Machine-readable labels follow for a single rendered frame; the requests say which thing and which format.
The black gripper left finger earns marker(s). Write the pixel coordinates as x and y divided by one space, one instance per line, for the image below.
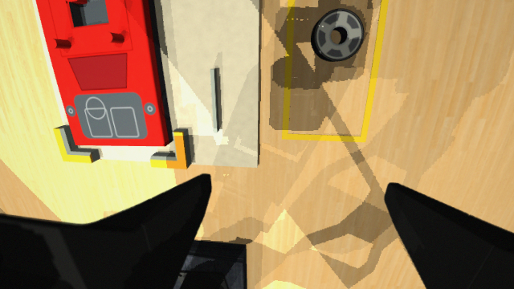
142 247

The black wheel with grey hub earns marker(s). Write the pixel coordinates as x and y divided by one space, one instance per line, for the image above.
352 35

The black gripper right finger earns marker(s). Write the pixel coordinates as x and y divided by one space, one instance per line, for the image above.
450 248

